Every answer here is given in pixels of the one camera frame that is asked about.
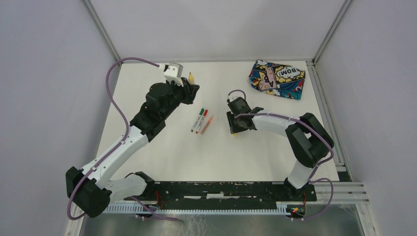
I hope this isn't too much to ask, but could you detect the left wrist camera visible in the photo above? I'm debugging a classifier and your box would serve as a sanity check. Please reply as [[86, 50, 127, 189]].
[[159, 62, 184, 87]]

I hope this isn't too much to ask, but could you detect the green grey pen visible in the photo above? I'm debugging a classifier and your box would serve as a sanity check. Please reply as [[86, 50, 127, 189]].
[[191, 112, 204, 132]]

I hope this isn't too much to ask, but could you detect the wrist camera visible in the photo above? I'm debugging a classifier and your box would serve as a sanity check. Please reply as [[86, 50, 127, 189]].
[[159, 62, 184, 87], [227, 95, 241, 103]]

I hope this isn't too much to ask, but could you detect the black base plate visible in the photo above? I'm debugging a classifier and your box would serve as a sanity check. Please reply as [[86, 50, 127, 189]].
[[136, 181, 317, 210]]

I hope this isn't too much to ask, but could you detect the red white pen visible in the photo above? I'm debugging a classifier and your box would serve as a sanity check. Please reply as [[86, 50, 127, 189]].
[[195, 109, 208, 134]]

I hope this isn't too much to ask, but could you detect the orange pen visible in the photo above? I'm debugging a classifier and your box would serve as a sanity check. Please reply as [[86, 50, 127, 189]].
[[200, 116, 214, 135]]

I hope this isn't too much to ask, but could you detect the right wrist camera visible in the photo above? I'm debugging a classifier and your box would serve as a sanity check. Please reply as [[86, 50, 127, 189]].
[[227, 95, 241, 103]]

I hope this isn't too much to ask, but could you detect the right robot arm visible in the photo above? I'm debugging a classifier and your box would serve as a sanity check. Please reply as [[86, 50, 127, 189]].
[[226, 96, 334, 201]]

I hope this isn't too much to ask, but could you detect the comic print pencil pouch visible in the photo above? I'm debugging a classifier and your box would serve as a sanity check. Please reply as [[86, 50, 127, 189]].
[[248, 59, 306, 100]]

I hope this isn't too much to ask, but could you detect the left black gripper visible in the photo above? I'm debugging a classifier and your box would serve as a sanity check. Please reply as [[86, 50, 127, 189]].
[[161, 77, 200, 119]]

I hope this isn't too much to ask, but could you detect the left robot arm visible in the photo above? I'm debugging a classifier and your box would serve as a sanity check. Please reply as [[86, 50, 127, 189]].
[[65, 78, 200, 220]]

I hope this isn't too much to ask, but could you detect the white slotted cable duct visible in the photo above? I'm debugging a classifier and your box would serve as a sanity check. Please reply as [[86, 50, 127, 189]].
[[104, 202, 305, 216]]

